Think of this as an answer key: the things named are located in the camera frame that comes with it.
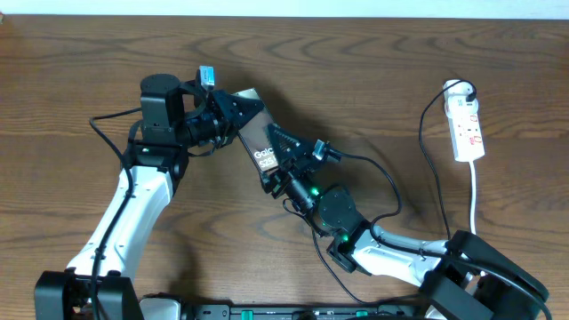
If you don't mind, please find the black charger cable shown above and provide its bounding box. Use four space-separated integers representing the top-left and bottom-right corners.
282 79 478 308

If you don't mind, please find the white power strip cord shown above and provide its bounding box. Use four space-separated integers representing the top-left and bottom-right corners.
469 160 479 236

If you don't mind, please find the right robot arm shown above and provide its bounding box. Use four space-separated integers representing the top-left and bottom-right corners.
261 124 552 319

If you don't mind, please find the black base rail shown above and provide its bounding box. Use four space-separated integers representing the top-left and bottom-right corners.
141 303 428 320

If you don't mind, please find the white power strip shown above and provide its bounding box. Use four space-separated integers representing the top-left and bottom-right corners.
443 79 485 163

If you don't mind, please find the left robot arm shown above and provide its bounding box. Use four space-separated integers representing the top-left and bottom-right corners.
34 66 265 319

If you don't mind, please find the Galaxy S25 Ultra smartphone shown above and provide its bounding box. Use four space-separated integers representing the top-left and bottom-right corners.
233 88 275 179

